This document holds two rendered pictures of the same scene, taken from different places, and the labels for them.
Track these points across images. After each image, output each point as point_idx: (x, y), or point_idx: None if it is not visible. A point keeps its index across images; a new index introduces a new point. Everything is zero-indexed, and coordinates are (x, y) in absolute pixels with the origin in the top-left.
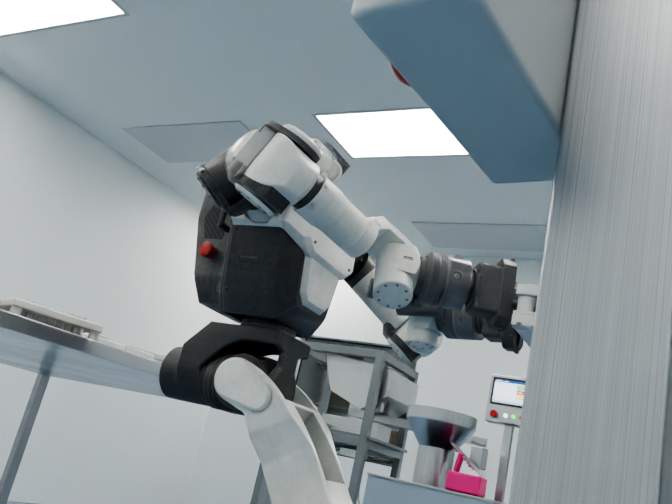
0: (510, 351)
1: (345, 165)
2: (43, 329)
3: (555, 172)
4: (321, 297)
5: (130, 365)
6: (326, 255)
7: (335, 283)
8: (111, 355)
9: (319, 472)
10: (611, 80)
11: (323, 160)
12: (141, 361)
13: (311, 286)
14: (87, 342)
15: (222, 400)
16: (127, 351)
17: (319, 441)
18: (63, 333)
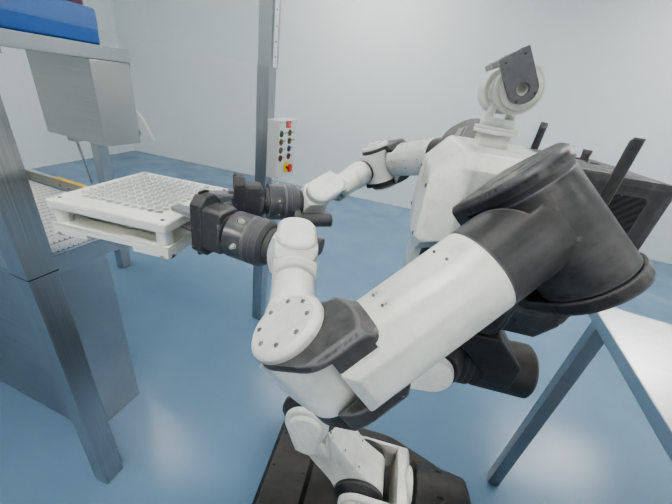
0: (205, 254)
1: (497, 67)
2: (609, 339)
3: (271, 179)
4: (406, 260)
5: (653, 428)
6: (411, 214)
7: (412, 249)
8: (641, 400)
9: None
10: None
11: (479, 96)
12: (667, 436)
13: (407, 246)
14: (629, 370)
15: None
16: (659, 410)
17: None
18: (618, 350)
